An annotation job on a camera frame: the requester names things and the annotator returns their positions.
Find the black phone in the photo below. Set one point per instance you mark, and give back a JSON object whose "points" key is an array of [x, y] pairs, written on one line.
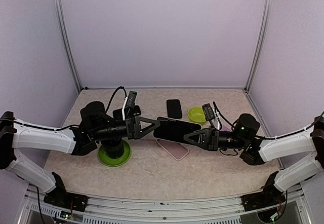
{"points": [[174, 130]]}

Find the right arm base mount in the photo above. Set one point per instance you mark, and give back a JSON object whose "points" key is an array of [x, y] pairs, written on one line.
{"points": [[269, 196]]}

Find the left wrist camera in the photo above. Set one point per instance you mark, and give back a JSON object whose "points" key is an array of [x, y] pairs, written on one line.
{"points": [[128, 104]]}

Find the green plate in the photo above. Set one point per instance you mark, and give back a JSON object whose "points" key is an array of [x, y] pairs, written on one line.
{"points": [[111, 162]]}

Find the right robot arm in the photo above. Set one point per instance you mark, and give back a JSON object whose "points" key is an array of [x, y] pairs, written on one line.
{"points": [[257, 150]]}

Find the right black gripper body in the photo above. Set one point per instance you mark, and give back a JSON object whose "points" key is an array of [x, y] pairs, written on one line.
{"points": [[214, 139]]}

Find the right aluminium frame post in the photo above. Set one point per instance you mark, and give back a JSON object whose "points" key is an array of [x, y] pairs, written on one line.
{"points": [[259, 45]]}

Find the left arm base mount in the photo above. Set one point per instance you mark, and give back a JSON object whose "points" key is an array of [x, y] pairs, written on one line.
{"points": [[60, 197]]}

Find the dark green mug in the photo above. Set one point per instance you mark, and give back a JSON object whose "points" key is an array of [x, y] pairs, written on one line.
{"points": [[114, 148]]}

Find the green bowl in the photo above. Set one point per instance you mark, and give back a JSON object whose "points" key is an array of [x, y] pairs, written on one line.
{"points": [[196, 115]]}

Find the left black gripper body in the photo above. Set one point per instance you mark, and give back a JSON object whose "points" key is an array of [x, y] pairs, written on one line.
{"points": [[130, 133]]}

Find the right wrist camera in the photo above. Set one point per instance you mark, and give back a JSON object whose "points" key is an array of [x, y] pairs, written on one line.
{"points": [[211, 116]]}

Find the aluminium frame post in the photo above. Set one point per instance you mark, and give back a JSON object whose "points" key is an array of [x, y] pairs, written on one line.
{"points": [[66, 44], [259, 45]]}

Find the left aluminium frame post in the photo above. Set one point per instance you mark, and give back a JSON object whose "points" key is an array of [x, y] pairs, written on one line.
{"points": [[66, 44]]}

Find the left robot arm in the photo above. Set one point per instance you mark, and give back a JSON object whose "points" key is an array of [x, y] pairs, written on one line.
{"points": [[77, 140]]}

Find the purple phone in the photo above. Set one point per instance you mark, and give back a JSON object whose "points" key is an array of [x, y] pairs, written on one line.
{"points": [[224, 128]]}

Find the pink phone case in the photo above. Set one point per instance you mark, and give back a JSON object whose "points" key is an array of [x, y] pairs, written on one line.
{"points": [[176, 150]]}

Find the black phone case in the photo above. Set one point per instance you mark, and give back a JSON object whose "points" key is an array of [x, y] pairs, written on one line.
{"points": [[174, 109], [135, 111]]}

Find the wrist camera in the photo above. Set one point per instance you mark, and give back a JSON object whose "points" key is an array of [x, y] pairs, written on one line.
{"points": [[128, 104], [211, 116]]}

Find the aluminium front rail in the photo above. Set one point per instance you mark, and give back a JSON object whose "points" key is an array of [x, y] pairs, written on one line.
{"points": [[99, 209]]}

